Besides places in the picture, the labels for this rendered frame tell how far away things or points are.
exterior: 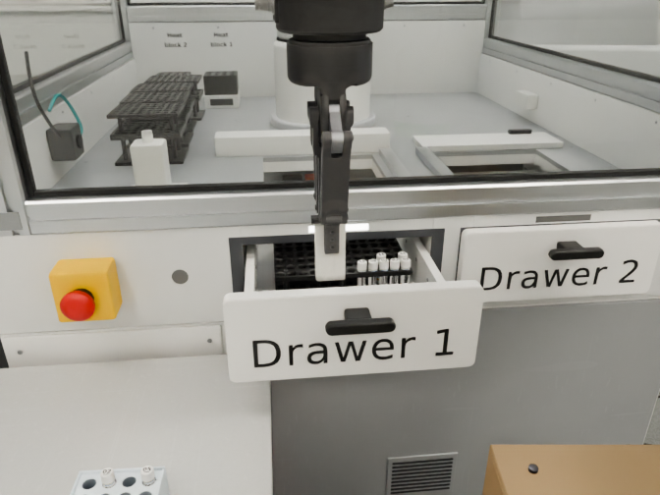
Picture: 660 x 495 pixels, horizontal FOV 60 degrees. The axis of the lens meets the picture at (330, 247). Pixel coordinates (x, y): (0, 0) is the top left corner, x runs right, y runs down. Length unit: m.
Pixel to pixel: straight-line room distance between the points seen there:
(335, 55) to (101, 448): 0.50
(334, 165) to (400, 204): 0.29
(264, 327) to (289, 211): 0.18
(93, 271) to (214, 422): 0.24
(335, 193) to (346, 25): 0.14
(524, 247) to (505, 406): 0.30
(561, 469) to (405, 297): 0.23
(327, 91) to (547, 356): 0.62
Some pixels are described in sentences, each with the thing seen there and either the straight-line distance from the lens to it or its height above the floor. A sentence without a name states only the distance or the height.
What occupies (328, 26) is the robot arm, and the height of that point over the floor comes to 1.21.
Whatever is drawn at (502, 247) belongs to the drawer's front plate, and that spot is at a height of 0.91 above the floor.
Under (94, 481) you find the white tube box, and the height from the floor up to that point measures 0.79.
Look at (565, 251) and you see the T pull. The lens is 0.82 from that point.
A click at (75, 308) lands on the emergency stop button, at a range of 0.76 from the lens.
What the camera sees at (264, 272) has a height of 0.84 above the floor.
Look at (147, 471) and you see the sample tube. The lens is 0.61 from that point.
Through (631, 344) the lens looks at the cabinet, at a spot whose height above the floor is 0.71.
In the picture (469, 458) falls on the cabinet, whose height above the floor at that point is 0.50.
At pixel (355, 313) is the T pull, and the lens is 0.62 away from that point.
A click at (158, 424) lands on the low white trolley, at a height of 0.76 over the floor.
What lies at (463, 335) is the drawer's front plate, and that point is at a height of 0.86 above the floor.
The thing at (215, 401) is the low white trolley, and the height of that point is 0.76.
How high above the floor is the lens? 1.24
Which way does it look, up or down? 25 degrees down
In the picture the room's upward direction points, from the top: straight up
